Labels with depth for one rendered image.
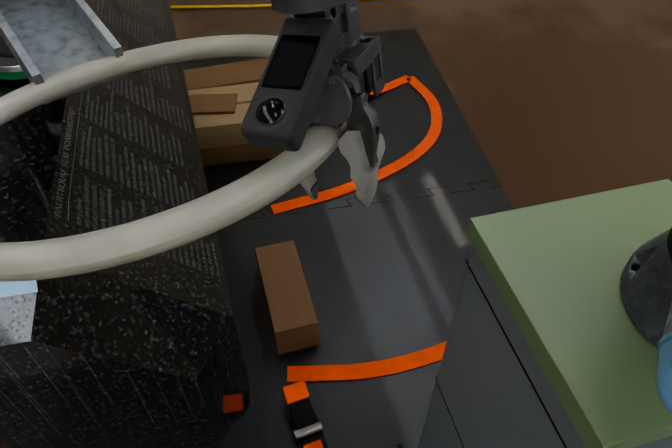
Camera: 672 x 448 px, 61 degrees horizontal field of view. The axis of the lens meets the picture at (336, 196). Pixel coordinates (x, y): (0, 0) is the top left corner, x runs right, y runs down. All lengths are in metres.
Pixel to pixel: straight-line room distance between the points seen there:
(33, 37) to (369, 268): 1.19
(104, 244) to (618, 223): 0.65
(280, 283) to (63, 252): 1.20
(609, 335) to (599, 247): 0.13
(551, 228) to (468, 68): 1.99
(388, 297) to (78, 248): 1.37
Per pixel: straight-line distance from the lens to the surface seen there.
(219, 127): 2.06
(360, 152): 0.52
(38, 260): 0.47
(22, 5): 1.07
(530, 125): 2.47
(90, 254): 0.45
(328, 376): 1.60
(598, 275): 0.78
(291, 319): 1.56
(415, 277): 1.80
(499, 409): 0.90
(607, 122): 2.60
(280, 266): 1.66
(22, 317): 0.92
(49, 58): 0.94
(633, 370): 0.71
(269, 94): 0.45
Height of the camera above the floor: 1.45
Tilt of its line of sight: 46 degrees down
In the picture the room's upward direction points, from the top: straight up
